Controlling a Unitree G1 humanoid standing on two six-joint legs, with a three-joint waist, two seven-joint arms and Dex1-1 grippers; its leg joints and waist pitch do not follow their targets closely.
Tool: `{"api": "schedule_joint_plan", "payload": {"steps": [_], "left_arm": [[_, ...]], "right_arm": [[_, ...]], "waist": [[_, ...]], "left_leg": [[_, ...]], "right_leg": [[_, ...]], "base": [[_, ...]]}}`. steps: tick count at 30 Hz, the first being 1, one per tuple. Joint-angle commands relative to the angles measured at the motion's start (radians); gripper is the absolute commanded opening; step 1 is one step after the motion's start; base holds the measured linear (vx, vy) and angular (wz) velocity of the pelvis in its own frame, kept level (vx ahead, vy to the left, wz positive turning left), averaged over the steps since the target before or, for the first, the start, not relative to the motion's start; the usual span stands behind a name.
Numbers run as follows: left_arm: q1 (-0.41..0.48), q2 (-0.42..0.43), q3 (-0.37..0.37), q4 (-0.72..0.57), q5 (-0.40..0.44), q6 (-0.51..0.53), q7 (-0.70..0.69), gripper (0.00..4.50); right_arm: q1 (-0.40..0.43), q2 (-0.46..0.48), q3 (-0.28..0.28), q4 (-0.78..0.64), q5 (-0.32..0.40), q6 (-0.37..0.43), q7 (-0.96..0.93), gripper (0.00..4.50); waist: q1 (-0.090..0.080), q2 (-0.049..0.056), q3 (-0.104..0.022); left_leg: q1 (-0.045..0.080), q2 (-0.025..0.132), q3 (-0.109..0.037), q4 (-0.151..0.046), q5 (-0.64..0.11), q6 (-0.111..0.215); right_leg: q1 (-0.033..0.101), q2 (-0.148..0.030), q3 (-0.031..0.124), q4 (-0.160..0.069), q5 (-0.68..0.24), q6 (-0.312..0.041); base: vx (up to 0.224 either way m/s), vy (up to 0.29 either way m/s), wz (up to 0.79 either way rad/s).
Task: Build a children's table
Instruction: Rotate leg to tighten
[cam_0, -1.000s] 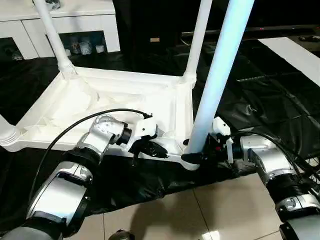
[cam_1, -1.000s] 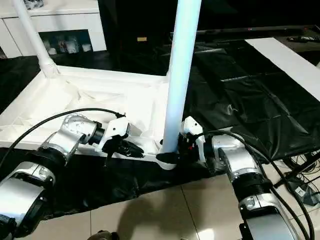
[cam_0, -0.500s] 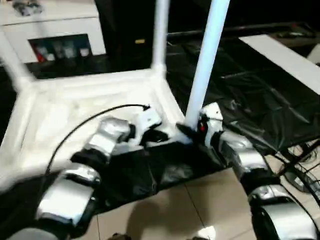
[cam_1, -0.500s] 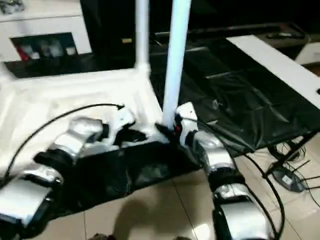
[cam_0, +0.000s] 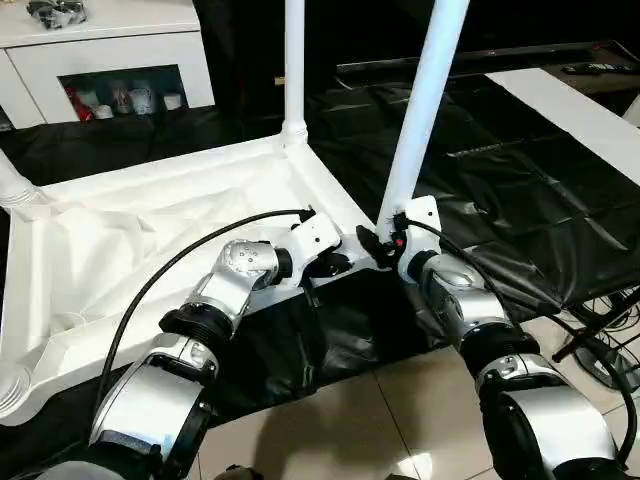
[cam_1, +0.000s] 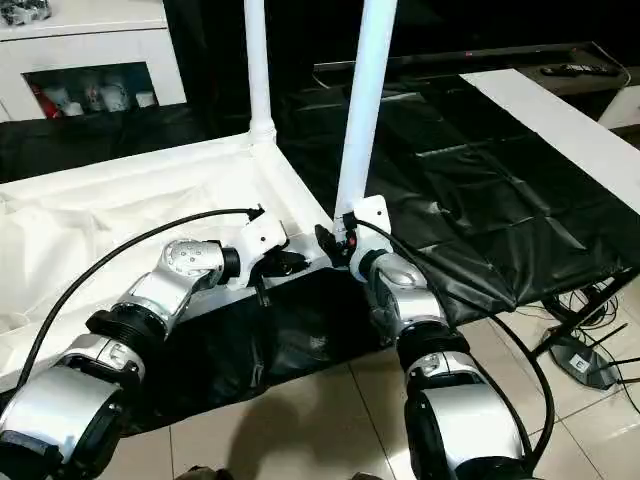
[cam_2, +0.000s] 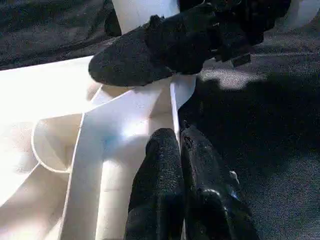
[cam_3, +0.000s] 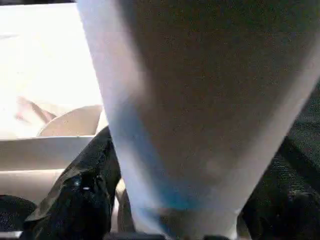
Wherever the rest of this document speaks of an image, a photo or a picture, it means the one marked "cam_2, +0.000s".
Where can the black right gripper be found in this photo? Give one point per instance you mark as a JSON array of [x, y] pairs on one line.
[[245, 25]]

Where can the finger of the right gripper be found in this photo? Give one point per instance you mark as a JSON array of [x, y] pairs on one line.
[[150, 55], [113, 26]]

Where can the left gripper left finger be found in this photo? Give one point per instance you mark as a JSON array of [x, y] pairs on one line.
[[157, 190]]

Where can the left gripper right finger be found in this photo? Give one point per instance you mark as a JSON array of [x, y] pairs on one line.
[[210, 200]]

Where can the white plastic table leg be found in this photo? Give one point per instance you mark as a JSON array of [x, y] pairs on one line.
[[140, 12]]

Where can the white plastic stool seat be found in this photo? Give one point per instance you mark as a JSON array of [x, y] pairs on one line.
[[50, 100]]

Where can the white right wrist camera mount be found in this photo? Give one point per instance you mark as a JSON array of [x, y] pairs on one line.
[[305, 12]]

